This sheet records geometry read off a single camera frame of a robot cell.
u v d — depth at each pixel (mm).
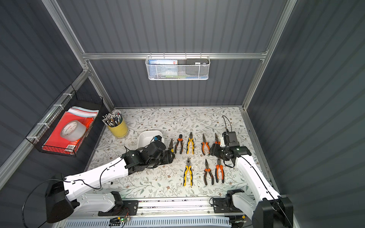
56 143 675
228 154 579
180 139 991
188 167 863
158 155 588
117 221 718
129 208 738
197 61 870
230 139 638
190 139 991
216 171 852
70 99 772
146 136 968
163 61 885
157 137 698
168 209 739
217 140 987
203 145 972
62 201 382
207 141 994
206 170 852
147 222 707
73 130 679
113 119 906
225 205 738
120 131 942
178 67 877
